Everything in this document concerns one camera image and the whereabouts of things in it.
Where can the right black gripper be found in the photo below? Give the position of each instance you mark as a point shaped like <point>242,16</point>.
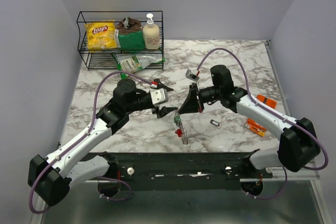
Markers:
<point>192,104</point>

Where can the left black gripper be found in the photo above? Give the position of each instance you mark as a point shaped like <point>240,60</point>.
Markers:
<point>164,111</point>

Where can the orange packet near arm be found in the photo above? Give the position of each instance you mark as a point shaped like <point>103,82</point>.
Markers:
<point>255,127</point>

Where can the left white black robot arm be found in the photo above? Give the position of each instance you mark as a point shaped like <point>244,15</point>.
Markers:
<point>53,176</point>

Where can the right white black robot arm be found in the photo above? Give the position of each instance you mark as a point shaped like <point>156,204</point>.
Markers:
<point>296,137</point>

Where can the black key tag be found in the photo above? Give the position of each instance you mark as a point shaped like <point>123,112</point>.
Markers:
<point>215,123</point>

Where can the red key tag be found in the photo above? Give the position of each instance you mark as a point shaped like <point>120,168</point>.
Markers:
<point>179,132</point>

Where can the green white snack bag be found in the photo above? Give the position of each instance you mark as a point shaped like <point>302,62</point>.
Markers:
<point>135,62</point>

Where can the cream soap pump bottle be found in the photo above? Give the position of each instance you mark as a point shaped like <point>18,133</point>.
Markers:
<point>151,33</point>

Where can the green brown snack bag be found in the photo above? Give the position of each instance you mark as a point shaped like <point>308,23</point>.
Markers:
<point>128,34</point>

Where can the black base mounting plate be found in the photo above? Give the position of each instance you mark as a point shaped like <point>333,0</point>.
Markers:
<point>185,171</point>

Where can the yellow Lays chips bag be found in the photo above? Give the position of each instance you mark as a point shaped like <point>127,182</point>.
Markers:
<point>100,35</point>

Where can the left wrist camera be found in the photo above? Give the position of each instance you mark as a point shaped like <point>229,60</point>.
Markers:
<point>159,96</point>

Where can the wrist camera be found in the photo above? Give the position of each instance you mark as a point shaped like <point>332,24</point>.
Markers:
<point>192,75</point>
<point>159,96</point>

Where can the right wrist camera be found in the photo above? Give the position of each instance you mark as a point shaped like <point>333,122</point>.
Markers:
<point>192,75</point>

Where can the black wire shelf rack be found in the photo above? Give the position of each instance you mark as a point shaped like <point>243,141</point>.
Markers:
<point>103,59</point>

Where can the aluminium rail frame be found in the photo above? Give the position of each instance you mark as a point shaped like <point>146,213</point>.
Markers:
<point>52,177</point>

